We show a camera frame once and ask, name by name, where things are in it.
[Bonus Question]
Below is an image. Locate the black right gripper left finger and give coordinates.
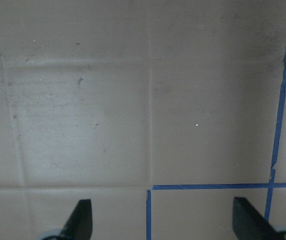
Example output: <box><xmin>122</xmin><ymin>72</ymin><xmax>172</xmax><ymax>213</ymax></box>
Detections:
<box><xmin>57</xmin><ymin>199</ymin><xmax>92</xmax><ymax>240</ymax></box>

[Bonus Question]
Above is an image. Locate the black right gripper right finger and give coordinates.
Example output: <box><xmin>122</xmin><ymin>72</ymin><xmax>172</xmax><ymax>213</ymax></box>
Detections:
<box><xmin>232</xmin><ymin>197</ymin><xmax>286</xmax><ymax>240</ymax></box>

